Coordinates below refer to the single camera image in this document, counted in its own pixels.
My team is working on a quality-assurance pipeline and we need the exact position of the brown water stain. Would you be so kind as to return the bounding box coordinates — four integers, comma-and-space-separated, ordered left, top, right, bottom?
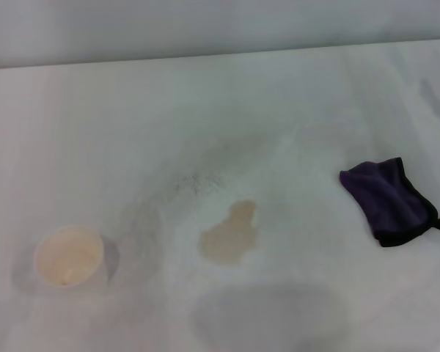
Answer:
197, 199, 261, 265

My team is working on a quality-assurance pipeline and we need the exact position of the purple rag with black trim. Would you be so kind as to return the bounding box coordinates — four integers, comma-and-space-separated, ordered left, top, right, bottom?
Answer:
339, 156, 440, 249

